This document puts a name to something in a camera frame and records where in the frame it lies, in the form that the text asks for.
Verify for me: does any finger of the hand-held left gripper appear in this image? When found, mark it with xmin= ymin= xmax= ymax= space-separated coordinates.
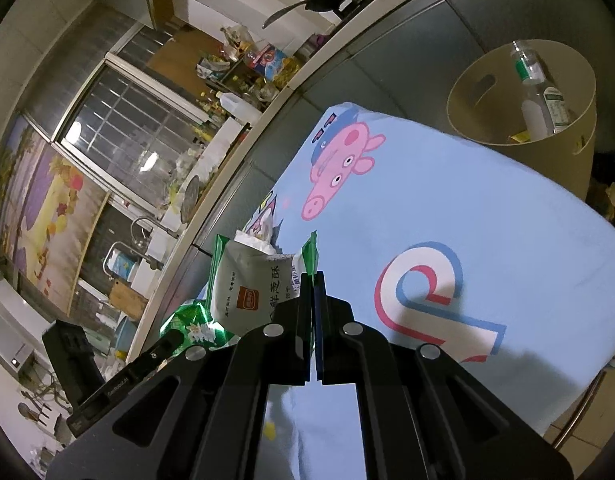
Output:
xmin=156 ymin=329 xmax=186 ymax=361

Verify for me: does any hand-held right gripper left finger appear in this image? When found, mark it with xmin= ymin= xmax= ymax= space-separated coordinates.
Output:
xmin=47 ymin=270 xmax=315 ymax=480

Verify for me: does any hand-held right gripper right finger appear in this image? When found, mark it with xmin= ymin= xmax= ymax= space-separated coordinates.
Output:
xmin=315 ymin=270 xmax=574 ymax=480

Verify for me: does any green packet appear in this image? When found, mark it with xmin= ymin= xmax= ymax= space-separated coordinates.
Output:
xmin=160 ymin=300 xmax=238 ymax=351

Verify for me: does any white snack bag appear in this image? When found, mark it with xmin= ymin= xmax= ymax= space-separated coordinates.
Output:
xmin=207 ymin=230 xmax=319 ymax=336

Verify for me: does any beige round bin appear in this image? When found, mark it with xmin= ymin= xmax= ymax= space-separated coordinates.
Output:
xmin=446 ymin=39 xmax=599 ymax=201

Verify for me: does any blue basin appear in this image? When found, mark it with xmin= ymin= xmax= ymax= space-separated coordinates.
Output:
xmin=114 ymin=317 xmax=139 ymax=357

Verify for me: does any wooden cutting board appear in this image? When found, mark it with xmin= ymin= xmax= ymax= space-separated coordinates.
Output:
xmin=107 ymin=280 xmax=149 ymax=320

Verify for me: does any blue white packet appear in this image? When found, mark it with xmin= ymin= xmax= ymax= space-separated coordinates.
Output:
xmin=108 ymin=250 xmax=138 ymax=281

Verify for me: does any white sink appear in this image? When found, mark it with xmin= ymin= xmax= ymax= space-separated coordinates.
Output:
xmin=146 ymin=230 xmax=184 ymax=272

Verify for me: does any round grey lid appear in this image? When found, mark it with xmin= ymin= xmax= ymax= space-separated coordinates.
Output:
xmin=180 ymin=176 xmax=204 ymax=222

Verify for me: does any blue cartoon printed blanket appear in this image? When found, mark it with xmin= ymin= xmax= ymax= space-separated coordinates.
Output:
xmin=192 ymin=102 xmax=615 ymax=480

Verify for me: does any barred window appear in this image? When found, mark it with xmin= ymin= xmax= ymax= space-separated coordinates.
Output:
xmin=52 ymin=60 xmax=214 ymax=202

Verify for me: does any row of condiment bottles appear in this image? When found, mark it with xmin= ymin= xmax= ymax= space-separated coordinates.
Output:
xmin=192 ymin=90 xmax=229 ymax=151

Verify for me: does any white plastic jug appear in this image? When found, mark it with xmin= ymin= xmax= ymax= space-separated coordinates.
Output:
xmin=216 ymin=91 xmax=263 ymax=123

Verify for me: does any blue label oil bottle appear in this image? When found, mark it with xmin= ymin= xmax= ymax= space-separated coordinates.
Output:
xmin=243 ymin=44 xmax=300 ymax=86

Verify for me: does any grey kitchen counter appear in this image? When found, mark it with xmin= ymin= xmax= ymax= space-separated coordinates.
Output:
xmin=122 ymin=0 xmax=615 ymax=361

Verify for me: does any pile of food packets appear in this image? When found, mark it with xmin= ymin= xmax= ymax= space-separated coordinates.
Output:
xmin=197 ymin=25 xmax=258 ymax=81

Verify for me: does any clear plastic bottle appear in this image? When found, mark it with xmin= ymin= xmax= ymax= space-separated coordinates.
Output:
xmin=520 ymin=85 xmax=574 ymax=142

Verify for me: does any green label plastic bottle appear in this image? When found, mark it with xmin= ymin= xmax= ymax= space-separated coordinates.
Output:
xmin=509 ymin=40 xmax=555 ymax=93

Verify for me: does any fruit wall poster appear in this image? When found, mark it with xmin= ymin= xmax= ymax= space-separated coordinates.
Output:
xmin=0 ymin=115 xmax=110 ymax=311

